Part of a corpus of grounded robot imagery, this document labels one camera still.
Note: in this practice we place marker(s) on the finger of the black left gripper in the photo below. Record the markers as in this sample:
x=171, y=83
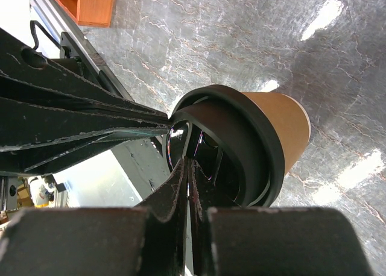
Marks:
x=29, y=77
x=39, y=140

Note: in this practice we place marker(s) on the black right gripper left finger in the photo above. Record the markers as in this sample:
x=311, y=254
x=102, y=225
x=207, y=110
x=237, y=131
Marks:
x=148, y=239

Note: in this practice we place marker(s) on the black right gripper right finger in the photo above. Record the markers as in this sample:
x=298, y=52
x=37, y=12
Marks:
x=230, y=240

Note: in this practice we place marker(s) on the black coffee cup lid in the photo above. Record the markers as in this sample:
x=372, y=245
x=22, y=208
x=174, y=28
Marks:
x=232, y=140

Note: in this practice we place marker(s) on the brown paper coffee cup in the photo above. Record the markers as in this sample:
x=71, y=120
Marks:
x=289, y=120

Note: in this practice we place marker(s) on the orange wooden compartment tray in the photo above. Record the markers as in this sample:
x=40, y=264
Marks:
x=89, y=13

